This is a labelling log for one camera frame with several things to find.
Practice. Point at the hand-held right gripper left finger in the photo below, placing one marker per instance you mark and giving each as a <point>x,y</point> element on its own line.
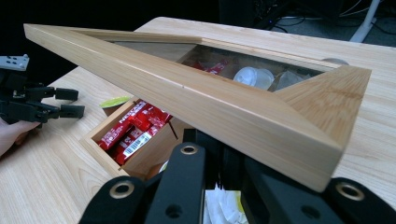
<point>214,161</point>

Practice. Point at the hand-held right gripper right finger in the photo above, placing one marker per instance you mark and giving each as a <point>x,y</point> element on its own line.
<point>234,168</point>

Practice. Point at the wooden box with glass lid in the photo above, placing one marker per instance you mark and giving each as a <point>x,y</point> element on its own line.
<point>174,93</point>

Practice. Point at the green-lid brown capsule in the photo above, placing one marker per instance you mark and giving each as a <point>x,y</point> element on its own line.
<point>114,102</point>

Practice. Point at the red stick packet with barcode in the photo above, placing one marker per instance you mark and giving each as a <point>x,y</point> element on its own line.
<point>137,145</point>

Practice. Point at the white creamer cup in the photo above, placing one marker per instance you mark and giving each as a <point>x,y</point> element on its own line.
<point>288,81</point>
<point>266,80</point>
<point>247,76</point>

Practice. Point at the white metal stand leg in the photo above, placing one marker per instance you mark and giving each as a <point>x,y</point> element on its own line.
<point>364,21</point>

